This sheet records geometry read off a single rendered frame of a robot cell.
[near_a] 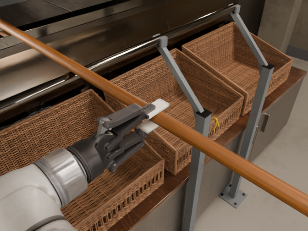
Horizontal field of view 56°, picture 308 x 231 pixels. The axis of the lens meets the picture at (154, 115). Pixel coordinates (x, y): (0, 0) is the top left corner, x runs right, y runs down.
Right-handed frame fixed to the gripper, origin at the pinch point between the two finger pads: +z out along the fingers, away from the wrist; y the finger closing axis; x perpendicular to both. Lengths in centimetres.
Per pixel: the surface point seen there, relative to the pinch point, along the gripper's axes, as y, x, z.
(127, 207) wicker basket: 57, -18, 4
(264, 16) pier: 73, -96, 280
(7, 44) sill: 4, -68, -3
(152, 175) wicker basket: 50, -18, 18
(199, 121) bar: 26.7, -9.2, 33.3
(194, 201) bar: 74, -7, 34
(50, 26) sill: 2, -67, 14
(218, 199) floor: 119, -13, 74
